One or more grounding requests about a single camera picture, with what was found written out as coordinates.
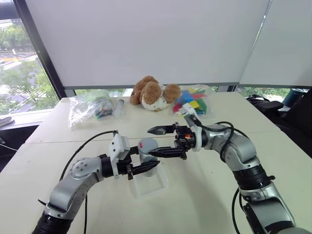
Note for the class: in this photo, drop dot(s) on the grey jar with lid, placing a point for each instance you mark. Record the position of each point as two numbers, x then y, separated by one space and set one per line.
148 146

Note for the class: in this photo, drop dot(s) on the clear bag of small items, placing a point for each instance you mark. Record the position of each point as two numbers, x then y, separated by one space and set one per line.
87 107

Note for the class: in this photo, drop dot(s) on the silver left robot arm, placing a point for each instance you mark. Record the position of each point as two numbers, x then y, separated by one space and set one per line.
70 190

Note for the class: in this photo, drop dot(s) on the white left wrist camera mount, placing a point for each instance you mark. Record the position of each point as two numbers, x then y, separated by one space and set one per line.
120 148

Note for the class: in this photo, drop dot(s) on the teal bottle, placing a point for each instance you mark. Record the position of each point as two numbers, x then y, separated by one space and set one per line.
293 96

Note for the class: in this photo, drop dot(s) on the black side desk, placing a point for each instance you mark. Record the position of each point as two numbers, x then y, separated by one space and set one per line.
12 139

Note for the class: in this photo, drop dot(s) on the brown and white plush dog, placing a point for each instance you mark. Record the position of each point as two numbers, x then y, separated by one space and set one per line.
152 93

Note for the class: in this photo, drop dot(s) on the narrow white roller blind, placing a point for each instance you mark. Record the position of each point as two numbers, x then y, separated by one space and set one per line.
285 48

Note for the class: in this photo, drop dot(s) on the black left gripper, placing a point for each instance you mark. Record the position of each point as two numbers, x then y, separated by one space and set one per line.
125 168

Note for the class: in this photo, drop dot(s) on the bag of colourful blocks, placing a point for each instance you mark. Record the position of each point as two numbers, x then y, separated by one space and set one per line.
195 97

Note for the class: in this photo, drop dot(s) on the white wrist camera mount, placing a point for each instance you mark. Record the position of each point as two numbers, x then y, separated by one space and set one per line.
198 143
120 148

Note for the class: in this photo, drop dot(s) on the wide white roller blind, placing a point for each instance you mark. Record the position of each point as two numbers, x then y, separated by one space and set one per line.
146 41

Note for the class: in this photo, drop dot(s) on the grey plastic syringe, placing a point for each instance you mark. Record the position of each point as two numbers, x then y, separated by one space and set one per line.
119 108

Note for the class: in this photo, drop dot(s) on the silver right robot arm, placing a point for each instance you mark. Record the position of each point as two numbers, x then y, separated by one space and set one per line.
241 148

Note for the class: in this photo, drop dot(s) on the dark flat device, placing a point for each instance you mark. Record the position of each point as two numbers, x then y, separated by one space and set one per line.
6 121

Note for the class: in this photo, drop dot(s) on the black backpack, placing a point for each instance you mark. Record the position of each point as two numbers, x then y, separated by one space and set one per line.
264 103

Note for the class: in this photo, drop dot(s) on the clear plastic box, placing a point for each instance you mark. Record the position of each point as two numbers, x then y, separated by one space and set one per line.
150 186

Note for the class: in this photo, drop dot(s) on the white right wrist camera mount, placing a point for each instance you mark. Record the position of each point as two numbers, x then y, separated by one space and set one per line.
198 143

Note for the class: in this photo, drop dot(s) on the black window frame post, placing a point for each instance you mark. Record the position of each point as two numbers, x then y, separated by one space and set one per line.
36 44

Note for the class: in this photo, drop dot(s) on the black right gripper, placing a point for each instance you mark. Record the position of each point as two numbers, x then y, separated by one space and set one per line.
183 140

